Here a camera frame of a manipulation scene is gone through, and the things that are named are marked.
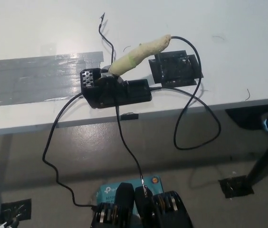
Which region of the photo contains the black robot body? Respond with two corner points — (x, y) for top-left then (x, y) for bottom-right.
(90, 182), (196, 228)

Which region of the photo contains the thin black alligator clip wire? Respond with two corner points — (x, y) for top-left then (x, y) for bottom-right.
(97, 12), (149, 198)

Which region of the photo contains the beige soldering iron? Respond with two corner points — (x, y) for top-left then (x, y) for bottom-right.
(110, 34), (172, 76)

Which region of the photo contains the black soldering iron base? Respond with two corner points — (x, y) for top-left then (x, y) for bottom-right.
(80, 67), (153, 110)

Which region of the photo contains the grey duct tape patch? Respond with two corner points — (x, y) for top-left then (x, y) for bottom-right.
(0, 51), (105, 108)

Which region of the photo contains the black floor tape patch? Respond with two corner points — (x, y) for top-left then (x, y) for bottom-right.
(218, 175), (255, 199)
(0, 198), (32, 224)

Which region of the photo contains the black soldering iron cable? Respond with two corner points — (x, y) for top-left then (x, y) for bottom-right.
(151, 35), (221, 151)

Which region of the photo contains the small black tape strip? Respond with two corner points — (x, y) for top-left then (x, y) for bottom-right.
(120, 113), (140, 121)

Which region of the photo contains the teal tp-link box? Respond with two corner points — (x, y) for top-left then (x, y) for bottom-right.
(95, 175), (164, 214)

